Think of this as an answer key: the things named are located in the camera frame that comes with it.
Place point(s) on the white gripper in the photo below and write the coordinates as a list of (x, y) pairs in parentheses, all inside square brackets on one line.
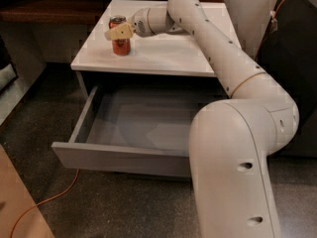
[(140, 23)]

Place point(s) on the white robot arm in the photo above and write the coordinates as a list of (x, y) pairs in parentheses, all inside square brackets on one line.
[(229, 140)]

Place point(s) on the grey top drawer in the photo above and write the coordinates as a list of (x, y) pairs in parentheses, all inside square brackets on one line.
[(136, 130)]

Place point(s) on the dark wooden shelf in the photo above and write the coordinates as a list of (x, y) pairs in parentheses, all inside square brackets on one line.
[(81, 12)]

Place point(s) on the red coke can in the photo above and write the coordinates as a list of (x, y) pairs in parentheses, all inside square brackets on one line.
[(121, 47)]

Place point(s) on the grey cabinet with white top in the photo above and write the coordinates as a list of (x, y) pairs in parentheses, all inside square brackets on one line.
[(162, 54)]

